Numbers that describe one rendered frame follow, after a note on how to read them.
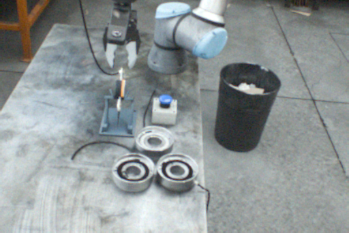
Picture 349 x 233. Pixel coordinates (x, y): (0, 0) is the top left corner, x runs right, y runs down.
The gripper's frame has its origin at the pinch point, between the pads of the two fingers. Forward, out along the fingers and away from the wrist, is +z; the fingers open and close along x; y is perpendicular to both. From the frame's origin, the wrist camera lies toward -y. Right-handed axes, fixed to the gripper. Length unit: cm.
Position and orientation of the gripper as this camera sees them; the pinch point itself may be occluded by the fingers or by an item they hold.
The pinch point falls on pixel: (120, 65)
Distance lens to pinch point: 117.3
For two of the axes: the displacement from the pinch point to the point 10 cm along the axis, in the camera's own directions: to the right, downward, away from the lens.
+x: -10.0, -0.8, -0.5
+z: -1.0, 8.1, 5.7
